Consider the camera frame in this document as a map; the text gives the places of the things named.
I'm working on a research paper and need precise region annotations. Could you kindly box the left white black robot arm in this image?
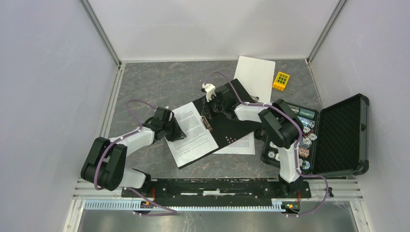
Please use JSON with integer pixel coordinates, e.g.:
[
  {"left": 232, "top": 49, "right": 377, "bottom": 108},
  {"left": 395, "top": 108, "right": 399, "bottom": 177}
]
[{"left": 80, "top": 107, "right": 187, "bottom": 197}]

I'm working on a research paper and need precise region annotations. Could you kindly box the black poker chip case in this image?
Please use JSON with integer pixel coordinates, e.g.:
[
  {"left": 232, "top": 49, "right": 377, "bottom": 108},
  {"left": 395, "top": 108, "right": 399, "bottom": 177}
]
[{"left": 261, "top": 93, "right": 370, "bottom": 176}]

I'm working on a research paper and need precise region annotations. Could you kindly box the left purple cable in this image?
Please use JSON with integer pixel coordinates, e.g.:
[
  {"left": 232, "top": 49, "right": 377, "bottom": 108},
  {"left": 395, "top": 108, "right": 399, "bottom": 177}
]
[{"left": 93, "top": 100, "right": 178, "bottom": 217}]

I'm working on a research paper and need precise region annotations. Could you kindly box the printed paper sheet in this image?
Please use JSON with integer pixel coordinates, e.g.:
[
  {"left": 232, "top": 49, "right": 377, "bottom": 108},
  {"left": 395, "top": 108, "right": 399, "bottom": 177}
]
[
  {"left": 166, "top": 102, "right": 219, "bottom": 169},
  {"left": 214, "top": 132, "right": 255, "bottom": 155}
]

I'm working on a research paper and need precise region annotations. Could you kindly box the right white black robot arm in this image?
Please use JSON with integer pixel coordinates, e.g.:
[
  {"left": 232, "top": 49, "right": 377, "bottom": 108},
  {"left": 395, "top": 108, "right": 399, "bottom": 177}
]
[{"left": 201, "top": 92, "right": 303, "bottom": 197}]

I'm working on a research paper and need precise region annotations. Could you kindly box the yellow toy brick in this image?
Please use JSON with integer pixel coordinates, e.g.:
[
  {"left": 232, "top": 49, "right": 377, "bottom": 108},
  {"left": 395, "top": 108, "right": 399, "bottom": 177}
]
[{"left": 272, "top": 72, "right": 290, "bottom": 91}]

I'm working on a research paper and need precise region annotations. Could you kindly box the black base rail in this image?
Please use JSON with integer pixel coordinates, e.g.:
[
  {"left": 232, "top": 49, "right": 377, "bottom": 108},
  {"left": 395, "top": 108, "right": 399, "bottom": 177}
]
[{"left": 138, "top": 178, "right": 312, "bottom": 207}]

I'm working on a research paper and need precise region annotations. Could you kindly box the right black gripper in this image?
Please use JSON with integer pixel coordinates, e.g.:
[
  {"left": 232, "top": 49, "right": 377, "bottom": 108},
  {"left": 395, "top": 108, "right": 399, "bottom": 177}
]
[{"left": 202, "top": 95, "right": 225, "bottom": 119}]

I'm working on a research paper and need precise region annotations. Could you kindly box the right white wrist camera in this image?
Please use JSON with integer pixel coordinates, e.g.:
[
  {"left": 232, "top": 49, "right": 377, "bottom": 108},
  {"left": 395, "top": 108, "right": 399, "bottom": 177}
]
[{"left": 201, "top": 83, "right": 216, "bottom": 102}]

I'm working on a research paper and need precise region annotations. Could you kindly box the red folder black inside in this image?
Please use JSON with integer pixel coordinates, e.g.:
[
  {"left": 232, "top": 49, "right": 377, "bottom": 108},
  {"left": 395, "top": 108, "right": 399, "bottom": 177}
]
[{"left": 192, "top": 96, "right": 261, "bottom": 161}]

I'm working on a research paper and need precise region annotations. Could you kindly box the metal folder clip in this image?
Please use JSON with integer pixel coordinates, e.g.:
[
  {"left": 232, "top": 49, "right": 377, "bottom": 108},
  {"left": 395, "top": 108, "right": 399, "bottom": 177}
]
[{"left": 201, "top": 116, "right": 213, "bottom": 132}]

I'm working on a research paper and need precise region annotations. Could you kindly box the white clipboard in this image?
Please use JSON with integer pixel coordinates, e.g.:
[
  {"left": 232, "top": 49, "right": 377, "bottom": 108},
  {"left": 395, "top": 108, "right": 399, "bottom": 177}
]
[{"left": 234, "top": 56, "right": 276, "bottom": 103}]

